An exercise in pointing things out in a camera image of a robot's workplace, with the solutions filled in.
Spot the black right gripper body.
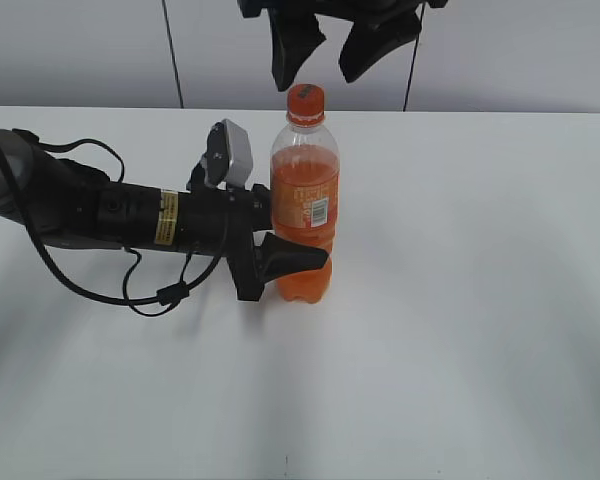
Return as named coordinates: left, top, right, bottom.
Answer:
left=237, top=0, right=448, bottom=23

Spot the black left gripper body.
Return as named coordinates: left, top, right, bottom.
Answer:
left=174, top=184, right=271, bottom=301

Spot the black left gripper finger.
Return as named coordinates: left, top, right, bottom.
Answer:
left=255, top=233, right=329, bottom=284

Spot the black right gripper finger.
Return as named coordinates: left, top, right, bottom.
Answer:
left=339, top=12, right=422, bottom=83
left=269, top=12, right=326, bottom=92

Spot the orange bottle cap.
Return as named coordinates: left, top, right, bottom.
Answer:
left=287, top=84, right=325, bottom=127

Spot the orange soda plastic bottle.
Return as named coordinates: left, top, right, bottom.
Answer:
left=269, top=107, right=342, bottom=306

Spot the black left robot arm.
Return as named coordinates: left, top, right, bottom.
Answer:
left=0, top=119, right=329, bottom=306

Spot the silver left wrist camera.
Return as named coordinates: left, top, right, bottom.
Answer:
left=186, top=119, right=254, bottom=192

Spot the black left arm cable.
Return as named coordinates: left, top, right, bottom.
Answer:
left=0, top=124, right=229, bottom=317

